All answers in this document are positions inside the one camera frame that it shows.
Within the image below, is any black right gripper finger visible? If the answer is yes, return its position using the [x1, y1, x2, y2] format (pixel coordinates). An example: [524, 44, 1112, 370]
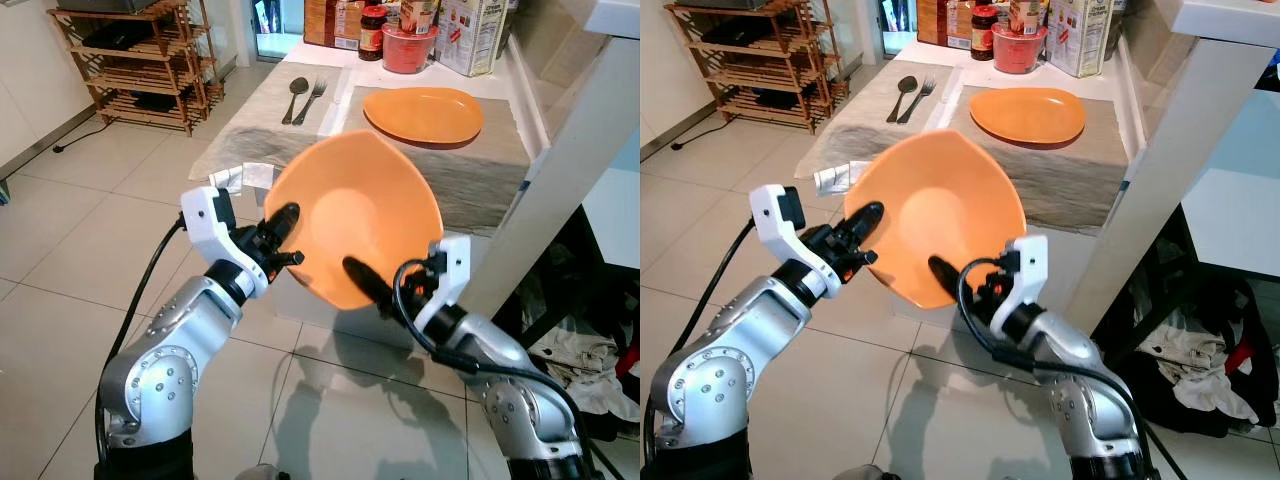
[927, 255, 986, 307]
[343, 257, 401, 309]

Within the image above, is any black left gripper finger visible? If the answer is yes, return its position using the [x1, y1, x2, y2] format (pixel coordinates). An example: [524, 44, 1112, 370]
[262, 202, 301, 251]
[843, 201, 886, 251]

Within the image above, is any orange plastic bowl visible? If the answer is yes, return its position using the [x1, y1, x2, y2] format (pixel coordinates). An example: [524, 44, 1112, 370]
[843, 129, 1026, 311]
[263, 129, 444, 311]

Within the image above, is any white tape strip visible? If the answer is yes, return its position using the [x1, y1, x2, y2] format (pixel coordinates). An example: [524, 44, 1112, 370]
[208, 160, 274, 195]
[813, 160, 864, 197]

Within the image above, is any beige linen placemat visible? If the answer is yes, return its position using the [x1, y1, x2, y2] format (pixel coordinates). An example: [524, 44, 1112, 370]
[945, 85, 1132, 237]
[795, 60, 957, 193]
[188, 62, 347, 193]
[340, 85, 532, 237]

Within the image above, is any metal fork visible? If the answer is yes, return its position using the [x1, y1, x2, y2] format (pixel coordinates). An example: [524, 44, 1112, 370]
[898, 78, 938, 125]
[293, 80, 329, 126]

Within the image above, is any dark metal spoon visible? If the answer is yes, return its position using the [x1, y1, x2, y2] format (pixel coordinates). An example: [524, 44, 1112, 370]
[281, 77, 310, 125]
[886, 76, 919, 124]

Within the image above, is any wooden slatted rack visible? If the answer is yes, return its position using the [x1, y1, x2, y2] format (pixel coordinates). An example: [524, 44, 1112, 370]
[665, 0, 847, 137]
[48, 0, 222, 137]

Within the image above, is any orange plastic plate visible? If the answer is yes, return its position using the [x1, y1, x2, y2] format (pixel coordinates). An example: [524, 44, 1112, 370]
[363, 87, 485, 147]
[968, 87, 1087, 148]

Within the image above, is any black bag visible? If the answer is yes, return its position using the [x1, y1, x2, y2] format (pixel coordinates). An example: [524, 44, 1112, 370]
[1098, 205, 1280, 439]
[498, 205, 641, 443]

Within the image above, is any pile of light clothes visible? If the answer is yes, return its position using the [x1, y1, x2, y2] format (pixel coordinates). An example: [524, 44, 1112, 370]
[530, 320, 641, 423]
[1140, 320, 1263, 428]

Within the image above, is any brown cardboard box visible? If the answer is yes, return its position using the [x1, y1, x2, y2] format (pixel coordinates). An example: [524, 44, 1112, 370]
[915, 0, 973, 50]
[303, 0, 363, 51]

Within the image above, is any dark jar with red lid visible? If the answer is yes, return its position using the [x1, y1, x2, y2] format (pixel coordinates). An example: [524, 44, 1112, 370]
[970, 5, 1001, 62]
[358, 5, 389, 62]

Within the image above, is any red plastic container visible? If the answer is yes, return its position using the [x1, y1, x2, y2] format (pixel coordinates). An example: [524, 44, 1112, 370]
[992, 22, 1049, 76]
[382, 22, 439, 75]

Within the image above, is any small brown spice can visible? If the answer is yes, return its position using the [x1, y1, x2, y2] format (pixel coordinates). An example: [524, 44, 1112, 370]
[1010, 0, 1047, 35]
[400, 0, 438, 35]

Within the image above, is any white printed carton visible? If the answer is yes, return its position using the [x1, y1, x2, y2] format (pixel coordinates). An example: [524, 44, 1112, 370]
[436, 0, 512, 79]
[1045, 0, 1117, 80]

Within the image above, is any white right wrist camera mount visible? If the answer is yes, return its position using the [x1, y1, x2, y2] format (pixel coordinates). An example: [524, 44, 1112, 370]
[990, 235, 1050, 342]
[413, 235, 473, 337]

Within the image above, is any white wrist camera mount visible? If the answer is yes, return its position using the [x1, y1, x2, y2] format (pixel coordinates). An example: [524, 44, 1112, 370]
[990, 235, 1050, 342]
[750, 185, 847, 299]
[413, 235, 473, 337]
[180, 186, 270, 299]

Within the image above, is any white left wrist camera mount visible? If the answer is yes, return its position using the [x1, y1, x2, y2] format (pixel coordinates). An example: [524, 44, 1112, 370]
[180, 186, 270, 299]
[750, 185, 847, 299]

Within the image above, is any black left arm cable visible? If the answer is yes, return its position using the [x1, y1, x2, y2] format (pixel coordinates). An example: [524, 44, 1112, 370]
[645, 213, 757, 471]
[94, 213, 187, 471]

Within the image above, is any black floor power cable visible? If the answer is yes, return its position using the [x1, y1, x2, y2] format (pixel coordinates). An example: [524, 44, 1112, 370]
[52, 118, 114, 155]
[672, 118, 737, 152]

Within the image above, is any white counter with post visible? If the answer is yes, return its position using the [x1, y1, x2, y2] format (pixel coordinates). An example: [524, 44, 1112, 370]
[465, 0, 641, 323]
[1060, 0, 1280, 337]

